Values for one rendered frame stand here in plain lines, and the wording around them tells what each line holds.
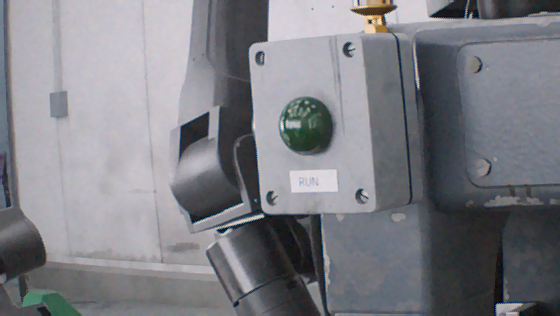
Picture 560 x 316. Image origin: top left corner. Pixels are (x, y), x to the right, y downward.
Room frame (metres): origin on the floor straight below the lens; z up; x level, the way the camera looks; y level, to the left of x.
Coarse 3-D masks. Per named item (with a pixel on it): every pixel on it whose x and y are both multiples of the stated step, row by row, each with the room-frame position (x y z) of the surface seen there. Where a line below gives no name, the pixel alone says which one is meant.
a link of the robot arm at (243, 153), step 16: (240, 144) 0.94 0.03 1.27; (240, 160) 0.94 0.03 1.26; (256, 160) 0.95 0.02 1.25; (240, 176) 0.93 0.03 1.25; (256, 176) 0.94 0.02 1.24; (240, 192) 0.94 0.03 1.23; (256, 192) 0.94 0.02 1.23; (240, 208) 0.94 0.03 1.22; (256, 208) 0.93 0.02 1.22; (192, 224) 0.98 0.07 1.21; (208, 224) 0.97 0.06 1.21; (224, 224) 0.99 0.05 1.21; (304, 224) 0.98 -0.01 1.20; (304, 240) 0.98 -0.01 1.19; (304, 272) 0.98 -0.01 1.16
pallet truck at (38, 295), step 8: (8, 192) 6.27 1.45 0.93; (8, 200) 6.26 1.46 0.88; (24, 280) 6.26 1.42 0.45; (24, 288) 6.25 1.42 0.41; (24, 296) 6.24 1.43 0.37; (32, 296) 6.20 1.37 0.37; (40, 296) 6.16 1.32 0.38; (48, 296) 6.19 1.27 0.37; (56, 296) 6.23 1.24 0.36; (24, 304) 6.20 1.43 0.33; (48, 304) 6.17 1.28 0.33; (56, 304) 6.21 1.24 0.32; (64, 304) 6.25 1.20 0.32; (56, 312) 6.19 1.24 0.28; (64, 312) 6.23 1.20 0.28; (72, 312) 6.27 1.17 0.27
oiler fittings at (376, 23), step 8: (352, 8) 0.72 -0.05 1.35; (360, 8) 0.72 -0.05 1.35; (368, 8) 0.71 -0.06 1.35; (376, 8) 0.71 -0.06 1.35; (384, 8) 0.71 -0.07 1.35; (392, 8) 0.72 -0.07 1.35; (368, 16) 0.72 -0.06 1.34; (376, 16) 0.72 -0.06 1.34; (384, 16) 0.72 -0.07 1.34; (368, 24) 0.73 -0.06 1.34; (376, 24) 0.72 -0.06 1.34; (384, 24) 0.72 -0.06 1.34; (368, 32) 0.72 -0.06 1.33; (376, 32) 0.72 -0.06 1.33; (384, 32) 0.72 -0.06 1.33
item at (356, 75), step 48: (288, 48) 0.66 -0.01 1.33; (336, 48) 0.64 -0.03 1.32; (384, 48) 0.64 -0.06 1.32; (288, 96) 0.66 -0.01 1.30; (336, 96) 0.64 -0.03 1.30; (384, 96) 0.64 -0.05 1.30; (336, 144) 0.64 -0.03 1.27; (384, 144) 0.64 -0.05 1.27; (288, 192) 0.67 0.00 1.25; (336, 192) 0.65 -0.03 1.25; (384, 192) 0.64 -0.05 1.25
